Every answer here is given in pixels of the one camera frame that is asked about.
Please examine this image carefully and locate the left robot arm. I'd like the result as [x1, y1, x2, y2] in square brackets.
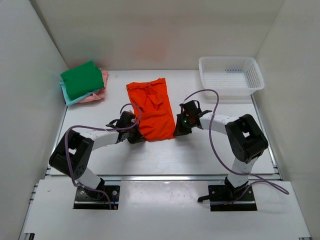
[49, 111, 144, 201]

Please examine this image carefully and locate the white plastic mesh basket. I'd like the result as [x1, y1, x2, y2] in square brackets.
[198, 56, 265, 98]

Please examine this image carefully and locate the green folded t-shirt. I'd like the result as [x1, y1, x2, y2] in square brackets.
[60, 61, 104, 100]

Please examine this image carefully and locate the purple cable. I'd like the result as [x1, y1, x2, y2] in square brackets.
[64, 103, 143, 210]
[181, 89, 290, 207]

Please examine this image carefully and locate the orange t-shirt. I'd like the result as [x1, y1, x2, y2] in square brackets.
[126, 78, 176, 142]

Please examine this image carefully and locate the teal folded t-shirt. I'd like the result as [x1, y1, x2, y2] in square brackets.
[59, 81, 96, 107]

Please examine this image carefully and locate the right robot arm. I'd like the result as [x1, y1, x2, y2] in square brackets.
[173, 100, 269, 200]

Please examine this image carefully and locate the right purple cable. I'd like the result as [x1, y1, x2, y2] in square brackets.
[181, 89, 290, 207]

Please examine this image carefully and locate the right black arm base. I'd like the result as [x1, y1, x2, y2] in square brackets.
[197, 185, 258, 212]

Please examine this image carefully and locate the aluminium rail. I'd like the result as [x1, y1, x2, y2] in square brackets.
[45, 173, 281, 182]

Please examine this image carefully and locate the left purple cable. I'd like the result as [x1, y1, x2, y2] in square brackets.
[64, 103, 143, 210]

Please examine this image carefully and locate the pink folded t-shirt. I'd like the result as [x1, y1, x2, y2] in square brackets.
[79, 70, 108, 103]

